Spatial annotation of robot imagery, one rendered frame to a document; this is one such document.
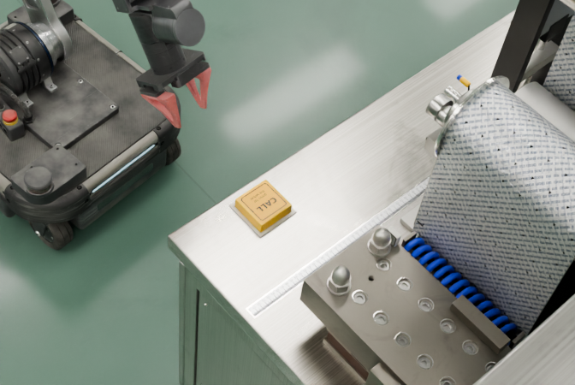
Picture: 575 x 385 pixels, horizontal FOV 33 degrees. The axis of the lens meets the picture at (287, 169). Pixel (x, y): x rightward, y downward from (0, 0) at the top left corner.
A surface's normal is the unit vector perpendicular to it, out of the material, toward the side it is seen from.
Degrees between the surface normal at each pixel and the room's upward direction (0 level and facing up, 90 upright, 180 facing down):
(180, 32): 60
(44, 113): 0
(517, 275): 90
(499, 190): 90
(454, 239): 90
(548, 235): 90
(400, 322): 0
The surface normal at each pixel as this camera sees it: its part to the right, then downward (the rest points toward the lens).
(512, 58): -0.75, 0.49
